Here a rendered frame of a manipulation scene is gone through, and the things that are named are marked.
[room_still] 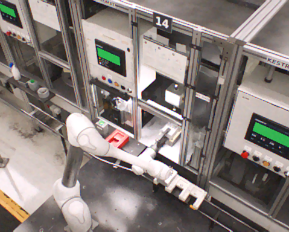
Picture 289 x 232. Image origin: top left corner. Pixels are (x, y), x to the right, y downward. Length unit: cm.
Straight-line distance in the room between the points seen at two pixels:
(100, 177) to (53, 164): 113
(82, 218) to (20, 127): 219
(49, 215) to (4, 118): 210
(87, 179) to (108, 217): 38
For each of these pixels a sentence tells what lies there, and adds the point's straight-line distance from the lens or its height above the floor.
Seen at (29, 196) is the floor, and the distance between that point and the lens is 348.
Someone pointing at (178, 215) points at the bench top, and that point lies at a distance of 243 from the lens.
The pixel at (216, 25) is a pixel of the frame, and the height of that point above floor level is 201.
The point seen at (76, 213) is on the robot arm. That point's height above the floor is 95.
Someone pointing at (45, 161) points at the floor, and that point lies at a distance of 370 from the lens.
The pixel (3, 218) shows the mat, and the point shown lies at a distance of 343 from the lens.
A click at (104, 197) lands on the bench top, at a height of 68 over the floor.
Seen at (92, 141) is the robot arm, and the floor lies 148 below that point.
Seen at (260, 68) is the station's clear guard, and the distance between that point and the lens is 159.
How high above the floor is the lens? 283
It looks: 45 degrees down
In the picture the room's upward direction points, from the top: straight up
